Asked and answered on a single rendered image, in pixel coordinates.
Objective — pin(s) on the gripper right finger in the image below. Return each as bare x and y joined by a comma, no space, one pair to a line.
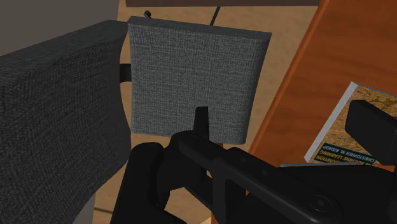
372,130

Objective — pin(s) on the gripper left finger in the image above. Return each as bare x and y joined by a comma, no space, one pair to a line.
235,169

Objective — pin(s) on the tan book with white spine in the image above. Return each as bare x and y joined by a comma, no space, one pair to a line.
336,127

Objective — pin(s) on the orange wooden desk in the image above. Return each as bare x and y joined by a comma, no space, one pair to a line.
338,56

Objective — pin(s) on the grey fabric office chair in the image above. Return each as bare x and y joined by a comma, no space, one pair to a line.
192,80

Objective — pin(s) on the dark brown table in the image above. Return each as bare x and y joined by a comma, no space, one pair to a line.
217,2

